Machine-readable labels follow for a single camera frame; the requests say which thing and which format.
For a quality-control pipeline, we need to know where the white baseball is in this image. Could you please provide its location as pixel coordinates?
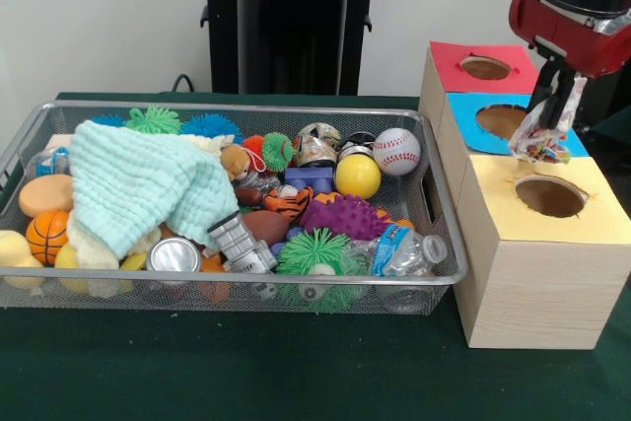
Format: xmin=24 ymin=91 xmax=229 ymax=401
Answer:
xmin=373 ymin=127 xmax=422 ymax=177

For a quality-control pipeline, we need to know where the black cable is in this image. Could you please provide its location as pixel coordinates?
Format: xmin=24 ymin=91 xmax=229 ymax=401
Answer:
xmin=172 ymin=73 xmax=198 ymax=95

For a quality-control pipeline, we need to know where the green fuzzy monster toy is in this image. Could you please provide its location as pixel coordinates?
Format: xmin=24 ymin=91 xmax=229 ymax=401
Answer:
xmin=125 ymin=105 xmax=184 ymax=136

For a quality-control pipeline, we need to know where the clear shallow bin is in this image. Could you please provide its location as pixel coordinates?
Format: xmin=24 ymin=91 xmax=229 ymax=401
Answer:
xmin=0 ymin=99 xmax=472 ymax=316

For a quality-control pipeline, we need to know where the small orange basketball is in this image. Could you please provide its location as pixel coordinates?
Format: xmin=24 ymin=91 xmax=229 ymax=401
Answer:
xmin=26 ymin=210 xmax=71 ymax=266

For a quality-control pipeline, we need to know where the green spiky ball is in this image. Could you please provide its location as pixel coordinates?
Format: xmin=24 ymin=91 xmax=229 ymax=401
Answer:
xmin=279 ymin=230 xmax=354 ymax=316

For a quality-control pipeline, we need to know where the large blue spiky ball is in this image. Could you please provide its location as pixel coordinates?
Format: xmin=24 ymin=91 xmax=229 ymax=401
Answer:
xmin=182 ymin=111 xmax=245 ymax=138

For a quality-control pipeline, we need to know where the clear packet with colourful print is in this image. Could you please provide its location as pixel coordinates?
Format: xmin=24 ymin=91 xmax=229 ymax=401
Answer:
xmin=508 ymin=74 xmax=589 ymax=165

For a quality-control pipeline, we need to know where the purple spiky ball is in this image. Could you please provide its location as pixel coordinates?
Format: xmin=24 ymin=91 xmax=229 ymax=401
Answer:
xmin=301 ymin=193 xmax=393 ymax=242

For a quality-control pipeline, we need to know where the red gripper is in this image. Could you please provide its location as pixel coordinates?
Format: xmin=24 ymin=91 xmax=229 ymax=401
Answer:
xmin=508 ymin=0 xmax=631 ymax=132

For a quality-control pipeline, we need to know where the yellow smiley face ball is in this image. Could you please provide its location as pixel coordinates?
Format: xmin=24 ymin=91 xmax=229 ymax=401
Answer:
xmin=334 ymin=153 xmax=383 ymax=200

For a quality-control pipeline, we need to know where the mint green knitted cloth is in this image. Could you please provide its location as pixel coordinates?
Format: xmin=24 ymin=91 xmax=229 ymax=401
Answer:
xmin=69 ymin=120 xmax=241 ymax=260

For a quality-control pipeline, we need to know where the pale orange round sponge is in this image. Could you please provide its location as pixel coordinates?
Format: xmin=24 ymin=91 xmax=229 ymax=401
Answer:
xmin=18 ymin=175 xmax=75 ymax=220

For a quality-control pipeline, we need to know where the dark green table cloth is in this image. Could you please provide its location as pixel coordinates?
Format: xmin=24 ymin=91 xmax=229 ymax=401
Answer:
xmin=0 ymin=91 xmax=631 ymax=421

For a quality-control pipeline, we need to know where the crushed plastic water bottle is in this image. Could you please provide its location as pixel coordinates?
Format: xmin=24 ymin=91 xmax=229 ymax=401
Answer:
xmin=375 ymin=224 xmax=451 ymax=279

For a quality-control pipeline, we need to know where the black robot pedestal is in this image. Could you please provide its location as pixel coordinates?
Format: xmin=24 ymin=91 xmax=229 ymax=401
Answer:
xmin=190 ymin=0 xmax=397 ymax=97

